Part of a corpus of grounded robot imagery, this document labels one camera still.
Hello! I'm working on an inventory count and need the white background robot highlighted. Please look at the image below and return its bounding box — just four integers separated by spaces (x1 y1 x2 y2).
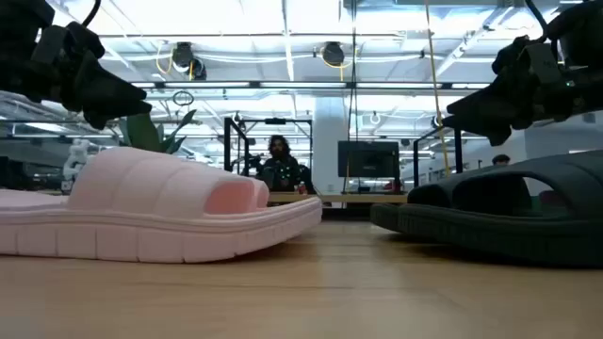
60 138 103 194

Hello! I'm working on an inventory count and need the black foam slide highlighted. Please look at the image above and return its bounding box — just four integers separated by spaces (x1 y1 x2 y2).
399 149 603 268
369 164 477 233

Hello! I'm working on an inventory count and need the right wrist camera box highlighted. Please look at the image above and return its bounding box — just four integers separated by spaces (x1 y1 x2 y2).
520 41 562 87

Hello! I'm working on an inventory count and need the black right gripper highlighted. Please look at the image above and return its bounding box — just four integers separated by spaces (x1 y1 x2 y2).
442 37 603 147

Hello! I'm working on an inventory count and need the black monitor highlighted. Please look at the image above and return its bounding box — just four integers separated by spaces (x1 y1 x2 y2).
337 139 401 180

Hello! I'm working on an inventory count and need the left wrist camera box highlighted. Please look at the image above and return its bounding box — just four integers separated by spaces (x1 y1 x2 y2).
31 24 63 66

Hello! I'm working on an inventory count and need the wooden shelf with black frame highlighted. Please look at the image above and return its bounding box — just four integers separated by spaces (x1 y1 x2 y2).
223 116 464 205

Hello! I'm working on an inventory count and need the green succulent plant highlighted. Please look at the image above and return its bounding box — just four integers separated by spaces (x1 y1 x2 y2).
119 109 198 155

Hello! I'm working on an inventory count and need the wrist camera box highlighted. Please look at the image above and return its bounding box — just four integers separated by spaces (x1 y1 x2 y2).
520 41 562 87
31 24 63 66

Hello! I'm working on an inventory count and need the black background gantry frame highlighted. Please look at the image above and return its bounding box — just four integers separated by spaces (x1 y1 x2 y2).
237 117 314 178

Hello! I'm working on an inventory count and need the black hanging cable loop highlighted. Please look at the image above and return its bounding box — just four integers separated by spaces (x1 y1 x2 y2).
171 89 195 107

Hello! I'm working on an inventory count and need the black aluminium table frame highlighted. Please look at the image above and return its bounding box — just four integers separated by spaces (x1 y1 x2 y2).
321 202 378 221

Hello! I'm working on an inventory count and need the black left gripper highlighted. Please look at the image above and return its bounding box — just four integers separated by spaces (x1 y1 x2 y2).
0 21 154 131

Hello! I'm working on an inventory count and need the black ceiling cable reel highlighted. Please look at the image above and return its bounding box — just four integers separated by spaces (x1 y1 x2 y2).
171 41 208 81
320 40 347 68

